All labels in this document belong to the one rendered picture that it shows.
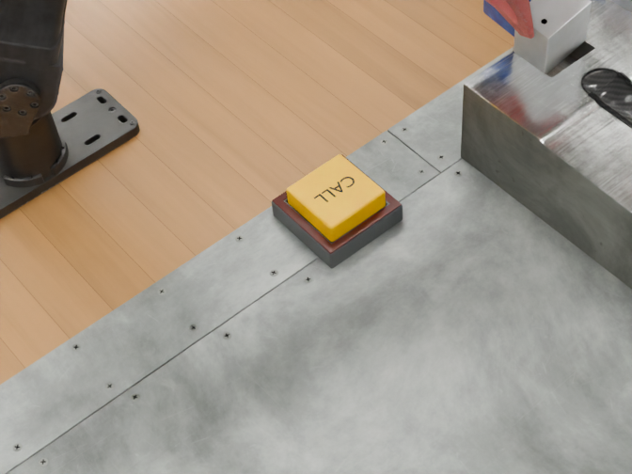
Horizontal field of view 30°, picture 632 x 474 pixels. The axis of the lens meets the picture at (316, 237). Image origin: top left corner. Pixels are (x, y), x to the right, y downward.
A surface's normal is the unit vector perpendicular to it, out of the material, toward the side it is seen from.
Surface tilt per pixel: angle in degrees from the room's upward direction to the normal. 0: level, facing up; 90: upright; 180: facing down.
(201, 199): 0
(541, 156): 90
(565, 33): 98
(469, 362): 0
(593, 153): 3
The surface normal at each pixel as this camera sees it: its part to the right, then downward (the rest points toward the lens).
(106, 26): -0.07, -0.63
